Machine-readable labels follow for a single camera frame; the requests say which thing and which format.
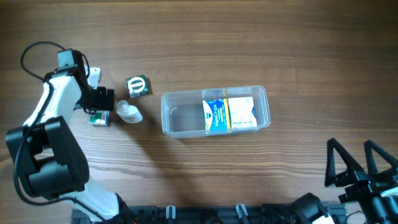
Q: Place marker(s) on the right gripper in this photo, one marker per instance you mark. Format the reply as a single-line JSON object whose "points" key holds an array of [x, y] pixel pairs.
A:
{"points": [[357, 179]]}

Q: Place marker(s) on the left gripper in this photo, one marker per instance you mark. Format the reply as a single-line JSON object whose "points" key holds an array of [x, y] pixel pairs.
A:
{"points": [[101, 98]]}

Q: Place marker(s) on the white green medicine box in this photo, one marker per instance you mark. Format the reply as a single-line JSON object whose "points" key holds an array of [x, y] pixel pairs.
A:
{"points": [[100, 118]]}

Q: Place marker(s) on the green Zam-Buk box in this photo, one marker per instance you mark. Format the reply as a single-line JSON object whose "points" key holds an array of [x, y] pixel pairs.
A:
{"points": [[137, 86]]}

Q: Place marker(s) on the blue VapoDrops box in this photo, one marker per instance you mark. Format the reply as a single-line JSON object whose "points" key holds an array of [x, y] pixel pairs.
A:
{"points": [[216, 114]]}

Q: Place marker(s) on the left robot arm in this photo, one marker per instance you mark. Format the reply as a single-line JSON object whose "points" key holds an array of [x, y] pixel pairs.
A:
{"points": [[49, 165]]}

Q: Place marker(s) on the clear plastic container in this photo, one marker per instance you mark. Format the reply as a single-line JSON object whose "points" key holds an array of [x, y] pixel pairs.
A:
{"points": [[183, 115]]}

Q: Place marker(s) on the small white bottle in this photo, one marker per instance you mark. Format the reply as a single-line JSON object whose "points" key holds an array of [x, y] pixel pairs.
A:
{"points": [[128, 113]]}

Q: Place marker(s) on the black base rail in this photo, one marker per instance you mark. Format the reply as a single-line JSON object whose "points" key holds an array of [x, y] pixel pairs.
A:
{"points": [[266, 213]]}

